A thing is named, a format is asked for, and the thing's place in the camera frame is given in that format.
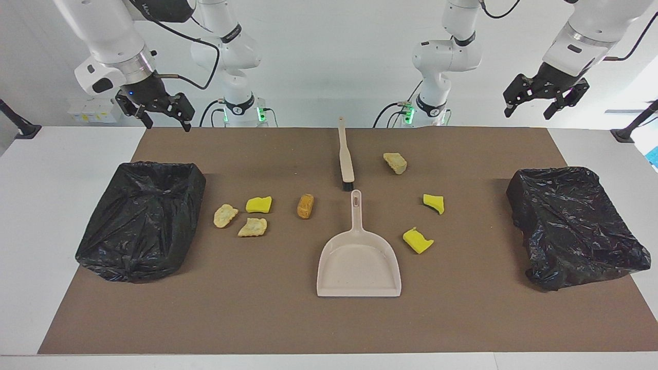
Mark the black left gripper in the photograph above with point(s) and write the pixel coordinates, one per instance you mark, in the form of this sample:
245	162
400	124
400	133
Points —
545	85

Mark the beige plastic dustpan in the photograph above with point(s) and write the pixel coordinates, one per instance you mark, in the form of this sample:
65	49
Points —
360	267

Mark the tan sponge chunk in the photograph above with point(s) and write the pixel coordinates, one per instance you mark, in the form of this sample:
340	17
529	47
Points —
396	163

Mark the blue object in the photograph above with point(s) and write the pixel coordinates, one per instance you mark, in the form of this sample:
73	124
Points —
655	156

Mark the pale crumpled chip piece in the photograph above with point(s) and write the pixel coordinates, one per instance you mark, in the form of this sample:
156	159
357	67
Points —
253	227
224	216

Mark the beige hand brush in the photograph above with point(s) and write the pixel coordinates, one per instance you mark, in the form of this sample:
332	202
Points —
345	159

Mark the bin with black bag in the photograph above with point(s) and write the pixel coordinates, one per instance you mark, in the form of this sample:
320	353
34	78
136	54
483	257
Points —
576	226
139	226

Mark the white cardboard box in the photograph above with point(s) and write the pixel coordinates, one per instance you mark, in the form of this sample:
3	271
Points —
92	110

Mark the black camera stand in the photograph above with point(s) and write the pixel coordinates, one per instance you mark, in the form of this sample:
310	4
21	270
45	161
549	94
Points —
25	129
624	134

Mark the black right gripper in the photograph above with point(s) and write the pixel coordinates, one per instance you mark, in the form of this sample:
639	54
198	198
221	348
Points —
151	95

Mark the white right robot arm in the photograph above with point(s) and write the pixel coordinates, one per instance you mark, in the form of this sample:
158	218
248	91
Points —
113	31

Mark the brown peanut-shaped piece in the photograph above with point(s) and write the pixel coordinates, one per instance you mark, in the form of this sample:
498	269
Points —
305	206

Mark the brown table mat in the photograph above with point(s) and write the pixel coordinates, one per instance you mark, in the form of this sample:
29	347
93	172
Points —
257	308

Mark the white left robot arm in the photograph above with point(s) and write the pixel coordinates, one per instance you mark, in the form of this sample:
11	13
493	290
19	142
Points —
442	56

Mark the yellow sponge piece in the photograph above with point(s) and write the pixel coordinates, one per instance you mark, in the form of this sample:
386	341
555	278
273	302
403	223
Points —
434	203
258	205
417	242

